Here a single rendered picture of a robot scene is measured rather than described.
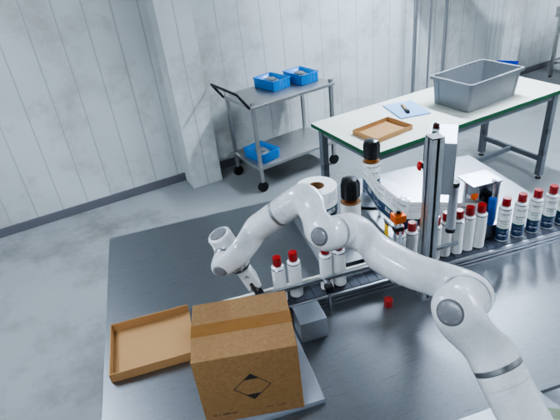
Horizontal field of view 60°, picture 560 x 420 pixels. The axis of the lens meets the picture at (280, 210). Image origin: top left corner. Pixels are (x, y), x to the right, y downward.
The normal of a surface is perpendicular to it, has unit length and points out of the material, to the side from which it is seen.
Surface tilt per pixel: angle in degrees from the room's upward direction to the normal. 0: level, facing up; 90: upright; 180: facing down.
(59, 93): 90
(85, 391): 0
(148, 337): 0
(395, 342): 0
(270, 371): 90
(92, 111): 90
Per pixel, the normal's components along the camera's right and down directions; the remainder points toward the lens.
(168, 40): 0.47, 0.41
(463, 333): -0.25, 0.64
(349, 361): -0.10, -0.85
